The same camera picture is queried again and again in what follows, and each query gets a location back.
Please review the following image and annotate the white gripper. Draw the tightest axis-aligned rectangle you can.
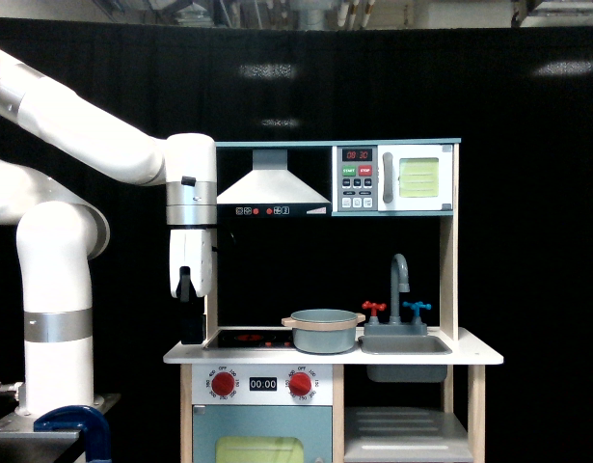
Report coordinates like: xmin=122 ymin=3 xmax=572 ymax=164
xmin=169 ymin=228 xmax=216 ymax=344

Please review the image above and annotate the grey-blue toy pot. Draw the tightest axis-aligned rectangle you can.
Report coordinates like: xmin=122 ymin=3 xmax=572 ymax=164
xmin=282 ymin=309 xmax=365 ymax=354

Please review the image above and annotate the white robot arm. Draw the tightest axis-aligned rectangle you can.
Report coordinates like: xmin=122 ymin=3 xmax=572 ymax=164
xmin=0 ymin=49 xmax=217 ymax=417

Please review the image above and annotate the wooden toy kitchen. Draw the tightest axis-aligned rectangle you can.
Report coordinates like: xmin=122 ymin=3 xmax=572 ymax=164
xmin=165 ymin=138 xmax=503 ymax=462

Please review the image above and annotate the left red knob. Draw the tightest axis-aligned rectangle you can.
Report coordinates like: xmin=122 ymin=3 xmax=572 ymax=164
xmin=210 ymin=371 xmax=236 ymax=396

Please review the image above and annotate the red knob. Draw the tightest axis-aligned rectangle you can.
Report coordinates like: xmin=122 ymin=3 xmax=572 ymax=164
xmin=287 ymin=372 xmax=312 ymax=397
xmin=210 ymin=371 xmax=236 ymax=396

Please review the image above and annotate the black toy stovetop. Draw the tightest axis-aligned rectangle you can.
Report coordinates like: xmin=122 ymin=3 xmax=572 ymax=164
xmin=204 ymin=328 xmax=294 ymax=350

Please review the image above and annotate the blue oven door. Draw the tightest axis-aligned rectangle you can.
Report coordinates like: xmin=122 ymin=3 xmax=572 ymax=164
xmin=193 ymin=405 xmax=333 ymax=462

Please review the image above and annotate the right red knob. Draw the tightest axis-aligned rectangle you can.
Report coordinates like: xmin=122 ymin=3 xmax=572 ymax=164
xmin=287 ymin=372 xmax=312 ymax=397

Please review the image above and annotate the blue c-clamp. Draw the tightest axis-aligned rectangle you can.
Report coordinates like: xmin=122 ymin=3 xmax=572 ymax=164
xmin=33 ymin=405 xmax=112 ymax=463

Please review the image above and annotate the grey toy faucet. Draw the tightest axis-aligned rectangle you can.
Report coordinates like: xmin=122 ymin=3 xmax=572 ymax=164
xmin=364 ymin=254 xmax=427 ymax=336

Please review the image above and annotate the grey toy sink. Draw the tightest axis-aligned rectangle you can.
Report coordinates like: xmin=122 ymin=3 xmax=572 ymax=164
xmin=359 ymin=335 xmax=451 ymax=383

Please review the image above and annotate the white toy microwave door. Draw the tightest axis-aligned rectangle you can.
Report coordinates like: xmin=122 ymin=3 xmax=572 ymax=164
xmin=378 ymin=144 xmax=454 ymax=212

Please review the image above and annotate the black backdrop curtain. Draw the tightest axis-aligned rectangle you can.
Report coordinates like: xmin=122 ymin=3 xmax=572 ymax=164
xmin=0 ymin=18 xmax=593 ymax=462

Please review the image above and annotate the red tap handle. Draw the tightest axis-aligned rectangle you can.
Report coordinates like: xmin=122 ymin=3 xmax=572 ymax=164
xmin=362 ymin=301 xmax=387 ymax=325

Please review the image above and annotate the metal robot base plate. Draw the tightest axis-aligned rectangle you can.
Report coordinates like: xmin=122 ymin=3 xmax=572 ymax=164
xmin=0 ymin=393 xmax=121 ymax=440

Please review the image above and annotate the blue tap handle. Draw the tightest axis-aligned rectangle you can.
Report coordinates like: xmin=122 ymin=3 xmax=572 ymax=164
xmin=402 ymin=301 xmax=432 ymax=325

